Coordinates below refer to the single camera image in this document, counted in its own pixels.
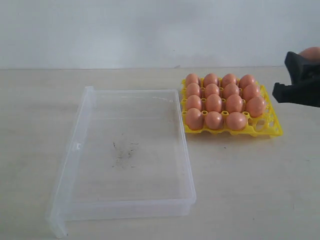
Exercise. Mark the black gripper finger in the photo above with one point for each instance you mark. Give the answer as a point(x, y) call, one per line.
point(301, 69)
point(307, 94)

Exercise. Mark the brown egg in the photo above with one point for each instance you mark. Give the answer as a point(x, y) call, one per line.
point(251, 91)
point(234, 103)
point(213, 103)
point(311, 53)
point(193, 101)
point(230, 89)
point(236, 121)
point(211, 89)
point(214, 120)
point(256, 106)
point(193, 89)
point(194, 119)

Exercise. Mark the brown egg packed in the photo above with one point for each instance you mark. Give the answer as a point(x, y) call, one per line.
point(192, 78)
point(210, 78)
point(229, 78)
point(246, 80)

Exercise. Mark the yellow plastic egg tray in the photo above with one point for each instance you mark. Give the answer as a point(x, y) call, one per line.
point(267, 124)

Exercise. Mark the clear plastic bin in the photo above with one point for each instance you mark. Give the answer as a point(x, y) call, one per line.
point(127, 157)

